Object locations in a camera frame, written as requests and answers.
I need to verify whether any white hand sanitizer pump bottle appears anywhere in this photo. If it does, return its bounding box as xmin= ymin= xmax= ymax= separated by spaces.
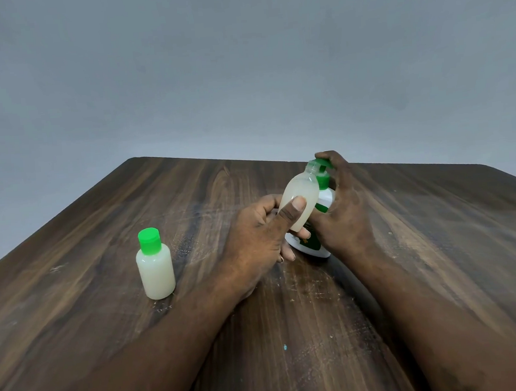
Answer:
xmin=280 ymin=157 xmax=341 ymax=262

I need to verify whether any person's left hand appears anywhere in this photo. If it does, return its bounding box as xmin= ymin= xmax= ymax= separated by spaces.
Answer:
xmin=215 ymin=192 xmax=316 ymax=303

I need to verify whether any person's left forearm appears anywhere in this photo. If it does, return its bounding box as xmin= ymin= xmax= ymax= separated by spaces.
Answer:
xmin=17 ymin=271 xmax=250 ymax=391

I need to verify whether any person's right hand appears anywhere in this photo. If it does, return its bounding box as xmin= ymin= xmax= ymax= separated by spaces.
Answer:
xmin=303 ymin=147 xmax=381 ymax=262

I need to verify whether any small clear bottle white cap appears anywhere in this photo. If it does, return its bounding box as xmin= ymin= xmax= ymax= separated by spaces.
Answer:
xmin=275 ymin=160 xmax=327 ymax=234

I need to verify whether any small clear bottle green-capped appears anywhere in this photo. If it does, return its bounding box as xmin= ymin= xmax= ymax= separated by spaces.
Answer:
xmin=134 ymin=242 xmax=178 ymax=302

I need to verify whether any person's right forearm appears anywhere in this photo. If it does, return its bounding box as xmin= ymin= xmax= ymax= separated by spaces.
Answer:
xmin=354 ymin=230 xmax=516 ymax=391

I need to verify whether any green bottle cap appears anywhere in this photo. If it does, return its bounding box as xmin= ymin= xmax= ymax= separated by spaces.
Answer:
xmin=137 ymin=227 xmax=162 ymax=257

